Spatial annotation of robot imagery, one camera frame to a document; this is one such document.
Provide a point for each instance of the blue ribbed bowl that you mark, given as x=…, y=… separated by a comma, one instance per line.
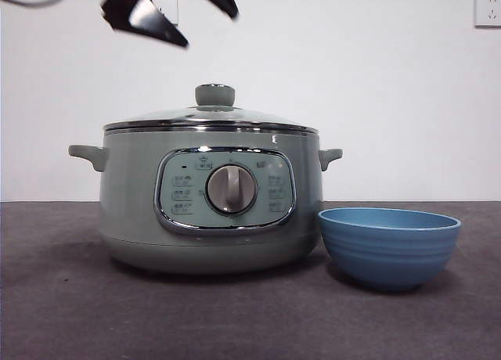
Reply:
x=389, y=254

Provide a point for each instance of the glass lid with green knob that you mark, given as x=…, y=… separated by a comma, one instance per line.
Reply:
x=214, y=95

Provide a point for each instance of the white wall socket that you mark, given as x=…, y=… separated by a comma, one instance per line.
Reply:
x=488, y=9
x=171, y=2

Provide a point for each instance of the pale green electric steamer pot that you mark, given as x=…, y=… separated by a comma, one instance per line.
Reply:
x=127, y=188

